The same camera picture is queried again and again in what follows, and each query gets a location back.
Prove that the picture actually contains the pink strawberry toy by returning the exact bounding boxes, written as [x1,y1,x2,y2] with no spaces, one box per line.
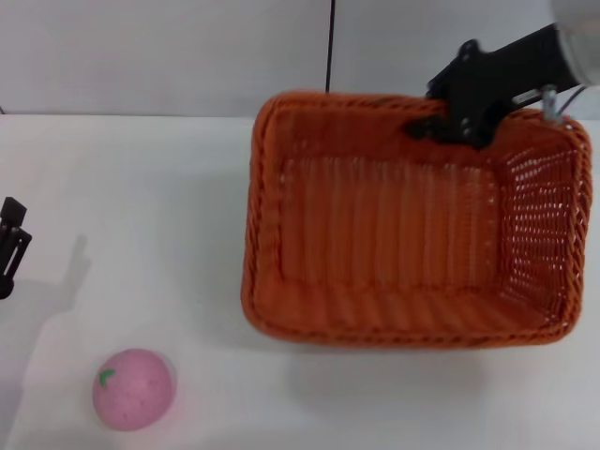
[91,348,178,431]

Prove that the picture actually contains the silver connector with thin cable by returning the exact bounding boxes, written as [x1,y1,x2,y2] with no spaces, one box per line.
[541,83,590,125]

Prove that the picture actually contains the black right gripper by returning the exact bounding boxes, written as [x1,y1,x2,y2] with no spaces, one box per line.
[405,22,582,151]

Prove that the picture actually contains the orange woven plastic basket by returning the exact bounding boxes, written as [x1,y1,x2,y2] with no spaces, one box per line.
[241,90,593,351]

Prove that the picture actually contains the black vertical wall strip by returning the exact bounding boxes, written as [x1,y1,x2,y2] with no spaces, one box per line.
[323,0,338,94]

